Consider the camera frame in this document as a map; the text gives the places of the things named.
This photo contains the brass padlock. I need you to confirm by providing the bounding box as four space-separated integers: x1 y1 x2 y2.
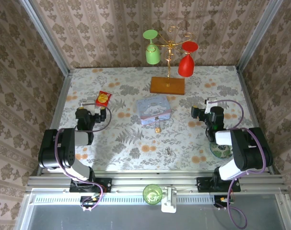
154 116 162 134

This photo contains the blue cartoon tin box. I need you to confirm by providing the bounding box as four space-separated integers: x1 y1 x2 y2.
135 94 174 126

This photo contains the red snack packet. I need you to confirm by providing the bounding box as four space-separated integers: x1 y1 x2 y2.
94 90 112 107

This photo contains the leaf pattern bowl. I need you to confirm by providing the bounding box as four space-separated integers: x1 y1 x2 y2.
209 141 233 159

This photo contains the red wine glass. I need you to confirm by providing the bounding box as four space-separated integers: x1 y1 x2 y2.
177 40 198 78

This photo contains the floral tablecloth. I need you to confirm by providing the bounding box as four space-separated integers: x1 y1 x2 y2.
48 66 268 172

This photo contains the green wine glass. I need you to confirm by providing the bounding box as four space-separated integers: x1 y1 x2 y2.
142 29 161 65

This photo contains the black connector box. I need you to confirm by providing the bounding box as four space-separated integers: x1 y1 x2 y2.
80 195 101 209
213 195 234 209

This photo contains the clear green cup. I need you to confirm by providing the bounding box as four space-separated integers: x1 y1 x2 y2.
142 184 163 206

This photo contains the grey metal panel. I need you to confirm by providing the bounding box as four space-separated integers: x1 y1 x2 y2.
15 189 291 230

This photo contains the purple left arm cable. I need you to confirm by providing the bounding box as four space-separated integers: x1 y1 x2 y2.
54 103 112 212

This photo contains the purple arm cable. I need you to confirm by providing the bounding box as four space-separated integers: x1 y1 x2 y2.
54 103 112 212
213 99 267 230

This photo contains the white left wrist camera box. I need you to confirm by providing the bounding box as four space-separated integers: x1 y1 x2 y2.
78 102 101 115

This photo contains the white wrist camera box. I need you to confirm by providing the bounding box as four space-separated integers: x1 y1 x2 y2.
204 97 218 114
78 102 101 115

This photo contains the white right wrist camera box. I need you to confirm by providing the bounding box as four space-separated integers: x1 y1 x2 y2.
204 97 218 114

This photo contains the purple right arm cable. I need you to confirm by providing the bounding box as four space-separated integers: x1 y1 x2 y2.
213 99 267 230

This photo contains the aluminium side rail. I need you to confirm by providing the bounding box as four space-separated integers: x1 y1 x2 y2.
36 69 73 175
235 67 275 174

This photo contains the gold wire rack wooden base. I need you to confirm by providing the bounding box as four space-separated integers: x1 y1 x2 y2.
149 25 196 96

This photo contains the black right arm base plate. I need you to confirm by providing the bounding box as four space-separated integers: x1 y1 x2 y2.
197 176 241 193

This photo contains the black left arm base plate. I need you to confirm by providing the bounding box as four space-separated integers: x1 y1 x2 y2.
70 177 112 194

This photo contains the aluminium front rail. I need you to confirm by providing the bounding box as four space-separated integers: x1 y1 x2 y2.
25 171 290 194

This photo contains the slotted grey cable duct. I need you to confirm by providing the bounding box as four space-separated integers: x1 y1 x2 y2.
34 194 215 204

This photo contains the aluminium corner post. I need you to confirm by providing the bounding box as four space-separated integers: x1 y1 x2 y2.
236 0 285 72
19 0 71 76

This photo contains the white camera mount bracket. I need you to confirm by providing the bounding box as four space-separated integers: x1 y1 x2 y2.
161 186 177 214

